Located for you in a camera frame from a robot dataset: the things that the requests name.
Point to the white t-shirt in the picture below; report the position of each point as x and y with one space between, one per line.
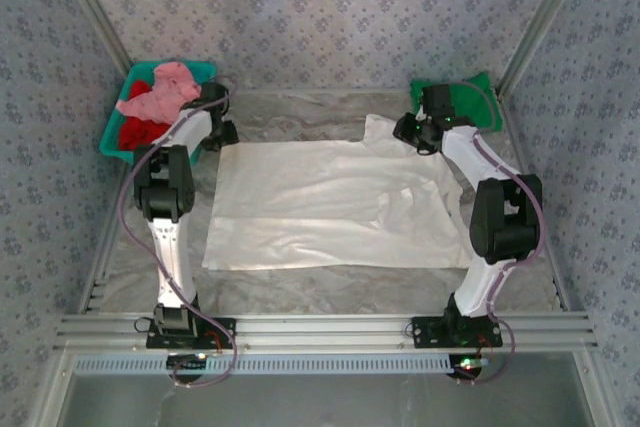
325 197

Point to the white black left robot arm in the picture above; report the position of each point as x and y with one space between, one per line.
170 257

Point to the green t-shirt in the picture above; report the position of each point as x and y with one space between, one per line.
475 102

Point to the pink t-shirt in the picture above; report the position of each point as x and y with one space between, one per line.
160 99

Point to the grey marbled table cover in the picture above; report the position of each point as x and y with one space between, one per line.
300 112

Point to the red t-shirt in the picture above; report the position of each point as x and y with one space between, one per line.
140 134

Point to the teal plastic basket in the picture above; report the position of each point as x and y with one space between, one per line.
111 144

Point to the black left controller board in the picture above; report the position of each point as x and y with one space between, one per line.
187 359

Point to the black controller board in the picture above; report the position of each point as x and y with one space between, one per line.
467 363
187 359

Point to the black right controller board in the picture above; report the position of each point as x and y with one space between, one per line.
467 363

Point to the aluminium frame post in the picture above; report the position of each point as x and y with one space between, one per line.
95 12
545 17

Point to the aluminium side frame rail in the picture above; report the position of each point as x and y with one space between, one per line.
550 257
97 272

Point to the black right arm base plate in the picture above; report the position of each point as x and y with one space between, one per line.
422 339

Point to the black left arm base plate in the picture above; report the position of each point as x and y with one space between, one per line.
155 342

